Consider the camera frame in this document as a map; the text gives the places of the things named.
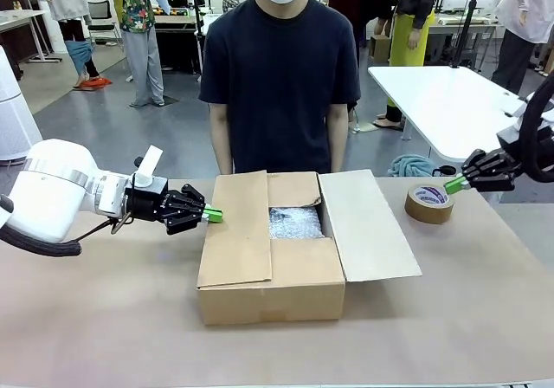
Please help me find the teal knitted cloth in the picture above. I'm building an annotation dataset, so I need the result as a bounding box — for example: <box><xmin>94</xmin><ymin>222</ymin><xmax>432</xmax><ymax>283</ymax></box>
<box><xmin>388</xmin><ymin>153</ymin><xmax>439</xmax><ymax>178</ymax></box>

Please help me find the black tripod stand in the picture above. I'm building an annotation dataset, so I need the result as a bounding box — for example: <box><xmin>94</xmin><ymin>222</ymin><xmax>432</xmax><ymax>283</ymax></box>
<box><xmin>191</xmin><ymin>0</ymin><xmax>208</xmax><ymax>82</ymax></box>
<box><xmin>448</xmin><ymin>0</ymin><xmax>485</xmax><ymax>69</ymax></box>

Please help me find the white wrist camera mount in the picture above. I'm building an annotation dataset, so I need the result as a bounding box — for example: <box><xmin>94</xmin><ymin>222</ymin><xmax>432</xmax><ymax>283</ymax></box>
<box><xmin>496</xmin><ymin>124</ymin><xmax>525</xmax><ymax>152</ymax></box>
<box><xmin>132</xmin><ymin>145</ymin><xmax>164</xmax><ymax>188</ymax></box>

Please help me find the white table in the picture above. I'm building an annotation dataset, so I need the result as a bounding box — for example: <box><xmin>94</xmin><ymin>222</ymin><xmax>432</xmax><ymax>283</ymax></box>
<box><xmin>367</xmin><ymin>65</ymin><xmax>534</xmax><ymax>162</ymax></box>

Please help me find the person's left forearm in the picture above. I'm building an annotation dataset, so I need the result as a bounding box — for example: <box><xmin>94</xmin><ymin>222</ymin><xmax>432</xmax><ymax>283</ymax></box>
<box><xmin>330</xmin><ymin>134</ymin><xmax>350</xmax><ymax>174</ymax></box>

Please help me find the white round air purifier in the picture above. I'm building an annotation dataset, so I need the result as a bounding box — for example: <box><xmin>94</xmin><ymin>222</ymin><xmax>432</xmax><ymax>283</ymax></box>
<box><xmin>0</xmin><ymin>45</ymin><xmax>44</xmax><ymax>162</ymax></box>

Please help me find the clear bubble wrap bundle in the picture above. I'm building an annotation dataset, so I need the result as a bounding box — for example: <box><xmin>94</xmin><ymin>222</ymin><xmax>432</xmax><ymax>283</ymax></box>
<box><xmin>267</xmin><ymin>205</ymin><xmax>325</xmax><ymax>241</ymax></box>

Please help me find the black mesh chair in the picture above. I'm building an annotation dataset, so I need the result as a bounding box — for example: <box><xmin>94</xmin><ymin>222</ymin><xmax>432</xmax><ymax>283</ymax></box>
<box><xmin>87</xmin><ymin>0</ymin><xmax>121</xmax><ymax>46</ymax></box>

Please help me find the wooden workbench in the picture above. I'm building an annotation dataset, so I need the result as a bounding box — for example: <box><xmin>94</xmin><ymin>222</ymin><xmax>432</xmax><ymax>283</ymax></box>
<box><xmin>153</xmin><ymin>9</ymin><xmax>201</xmax><ymax>74</ymax></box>

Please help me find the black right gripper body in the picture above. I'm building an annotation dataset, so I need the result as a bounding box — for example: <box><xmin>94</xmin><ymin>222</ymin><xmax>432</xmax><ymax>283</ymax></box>
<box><xmin>497</xmin><ymin>145</ymin><xmax>527</xmax><ymax>186</ymax></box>

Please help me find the white desk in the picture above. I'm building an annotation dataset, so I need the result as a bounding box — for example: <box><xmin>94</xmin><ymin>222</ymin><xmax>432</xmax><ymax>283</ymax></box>
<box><xmin>0</xmin><ymin>9</ymin><xmax>62</xmax><ymax>67</ymax></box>

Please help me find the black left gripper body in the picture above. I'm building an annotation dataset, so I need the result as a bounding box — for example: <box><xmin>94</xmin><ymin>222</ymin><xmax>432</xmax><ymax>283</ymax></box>
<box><xmin>125</xmin><ymin>178</ymin><xmax>171</xmax><ymax>223</ymax></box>

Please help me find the small cardboard box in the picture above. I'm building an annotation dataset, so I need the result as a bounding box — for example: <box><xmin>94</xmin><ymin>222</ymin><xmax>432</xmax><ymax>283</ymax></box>
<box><xmin>369</xmin><ymin>34</ymin><xmax>393</xmax><ymax>63</ymax></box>

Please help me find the brown packing tape roll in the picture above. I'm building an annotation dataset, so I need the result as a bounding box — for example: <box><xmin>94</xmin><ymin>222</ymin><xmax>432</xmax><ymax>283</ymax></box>
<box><xmin>404</xmin><ymin>184</ymin><xmax>456</xmax><ymax>225</ymax></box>

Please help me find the brown cardboard box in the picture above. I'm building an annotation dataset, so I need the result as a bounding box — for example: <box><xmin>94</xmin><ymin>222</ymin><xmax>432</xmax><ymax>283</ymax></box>
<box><xmin>196</xmin><ymin>169</ymin><xmax>423</xmax><ymax>327</ymax></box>

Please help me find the person's right forearm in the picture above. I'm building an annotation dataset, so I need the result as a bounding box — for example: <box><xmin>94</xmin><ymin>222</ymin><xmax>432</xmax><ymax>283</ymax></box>
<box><xmin>210</xmin><ymin>132</ymin><xmax>235</xmax><ymax>176</ymax></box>

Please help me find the person in black shirt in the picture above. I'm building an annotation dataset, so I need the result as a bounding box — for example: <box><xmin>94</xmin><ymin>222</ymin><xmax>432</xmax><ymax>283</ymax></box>
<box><xmin>198</xmin><ymin>0</ymin><xmax>362</xmax><ymax>177</ymax></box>

